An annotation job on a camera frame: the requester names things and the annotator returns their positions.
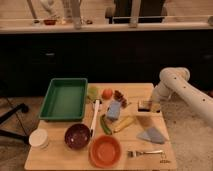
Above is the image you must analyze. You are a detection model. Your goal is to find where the green plastic tray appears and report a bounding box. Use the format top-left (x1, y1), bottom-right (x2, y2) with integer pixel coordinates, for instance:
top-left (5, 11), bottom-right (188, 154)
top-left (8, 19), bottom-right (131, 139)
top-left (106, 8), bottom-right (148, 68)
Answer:
top-left (39, 78), bottom-right (88, 121)

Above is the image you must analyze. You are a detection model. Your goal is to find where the brown pinecone toy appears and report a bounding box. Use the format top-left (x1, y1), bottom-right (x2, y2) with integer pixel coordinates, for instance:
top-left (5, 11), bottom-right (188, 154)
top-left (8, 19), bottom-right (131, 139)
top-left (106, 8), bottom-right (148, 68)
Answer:
top-left (114, 90), bottom-right (127, 108)

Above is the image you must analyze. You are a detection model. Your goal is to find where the purple bowl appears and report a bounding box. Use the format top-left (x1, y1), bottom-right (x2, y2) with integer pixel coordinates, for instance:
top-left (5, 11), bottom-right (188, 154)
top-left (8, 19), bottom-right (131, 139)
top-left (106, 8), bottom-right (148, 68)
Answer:
top-left (64, 123), bottom-right (90, 150)

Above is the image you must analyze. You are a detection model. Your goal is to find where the green pepper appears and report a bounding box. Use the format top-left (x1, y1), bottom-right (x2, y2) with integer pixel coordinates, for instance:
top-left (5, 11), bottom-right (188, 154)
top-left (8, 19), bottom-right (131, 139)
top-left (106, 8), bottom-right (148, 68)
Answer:
top-left (100, 114), bottom-right (112, 135)

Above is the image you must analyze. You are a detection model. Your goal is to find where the blue sponge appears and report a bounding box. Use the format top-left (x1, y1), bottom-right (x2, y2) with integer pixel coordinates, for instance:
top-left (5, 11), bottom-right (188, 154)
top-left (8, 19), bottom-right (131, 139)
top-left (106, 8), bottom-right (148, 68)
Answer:
top-left (106, 101), bottom-right (121, 120)

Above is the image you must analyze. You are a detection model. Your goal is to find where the silver fork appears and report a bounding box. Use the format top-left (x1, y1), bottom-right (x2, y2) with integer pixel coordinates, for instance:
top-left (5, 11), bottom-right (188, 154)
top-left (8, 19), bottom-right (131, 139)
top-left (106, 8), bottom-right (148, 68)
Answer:
top-left (127, 150), bottom-right (163, 158)

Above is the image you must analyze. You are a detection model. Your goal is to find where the blue folded cloth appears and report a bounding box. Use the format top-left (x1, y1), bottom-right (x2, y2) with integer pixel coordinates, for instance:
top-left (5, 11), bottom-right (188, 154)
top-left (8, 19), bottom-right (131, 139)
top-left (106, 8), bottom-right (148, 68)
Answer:
top-left (137, 127), bottom-right (166, 144)

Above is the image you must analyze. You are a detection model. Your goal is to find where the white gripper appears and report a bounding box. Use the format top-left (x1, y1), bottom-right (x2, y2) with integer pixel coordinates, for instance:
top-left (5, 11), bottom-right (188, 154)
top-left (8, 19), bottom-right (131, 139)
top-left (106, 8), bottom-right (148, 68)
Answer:
top-left (138, 87), bottom-right (169, 113)

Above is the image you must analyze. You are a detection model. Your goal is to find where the yellow banana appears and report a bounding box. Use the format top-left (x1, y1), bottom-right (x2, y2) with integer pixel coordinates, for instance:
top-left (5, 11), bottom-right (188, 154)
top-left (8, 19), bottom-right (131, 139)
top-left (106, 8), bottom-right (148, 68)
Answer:
top-left (113, 117), bottom-right (134, 133)

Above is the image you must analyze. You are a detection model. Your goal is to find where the red bowl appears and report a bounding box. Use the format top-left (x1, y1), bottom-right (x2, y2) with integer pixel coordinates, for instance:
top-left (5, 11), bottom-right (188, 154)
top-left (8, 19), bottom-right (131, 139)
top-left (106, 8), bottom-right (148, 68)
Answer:
top-left (89, 135), bottom-right (122, 169)

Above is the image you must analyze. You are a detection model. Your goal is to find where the white cup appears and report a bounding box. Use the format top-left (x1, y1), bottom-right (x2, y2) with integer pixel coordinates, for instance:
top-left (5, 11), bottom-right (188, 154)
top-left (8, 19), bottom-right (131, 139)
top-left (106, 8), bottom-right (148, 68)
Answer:
top-left (29, 129), bottom-right (49, 149)

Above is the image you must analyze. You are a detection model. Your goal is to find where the orange tomato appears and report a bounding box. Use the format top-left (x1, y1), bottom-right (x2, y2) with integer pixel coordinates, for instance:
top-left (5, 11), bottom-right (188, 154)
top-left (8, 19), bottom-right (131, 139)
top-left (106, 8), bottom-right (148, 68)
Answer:
top-left (102, 88), bottom-right (113, 100)

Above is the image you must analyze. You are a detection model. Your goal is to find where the black chair base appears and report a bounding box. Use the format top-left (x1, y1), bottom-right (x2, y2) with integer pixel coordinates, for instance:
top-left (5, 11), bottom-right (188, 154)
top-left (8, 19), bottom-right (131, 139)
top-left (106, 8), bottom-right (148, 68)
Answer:
top-left (0, 103), bottom-right (29, 144)

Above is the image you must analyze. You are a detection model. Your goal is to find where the green lettuce toy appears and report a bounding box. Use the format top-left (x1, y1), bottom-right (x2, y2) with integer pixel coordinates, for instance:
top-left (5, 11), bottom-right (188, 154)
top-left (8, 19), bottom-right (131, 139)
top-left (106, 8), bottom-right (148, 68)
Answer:
top-left (87, 86), bottom-right (98, 101)

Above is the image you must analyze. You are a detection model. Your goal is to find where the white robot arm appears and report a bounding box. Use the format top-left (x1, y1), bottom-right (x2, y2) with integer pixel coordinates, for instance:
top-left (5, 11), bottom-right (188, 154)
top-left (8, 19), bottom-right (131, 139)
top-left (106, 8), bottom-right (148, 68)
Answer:
top-left (144, 67), bottom-right (213, 127)

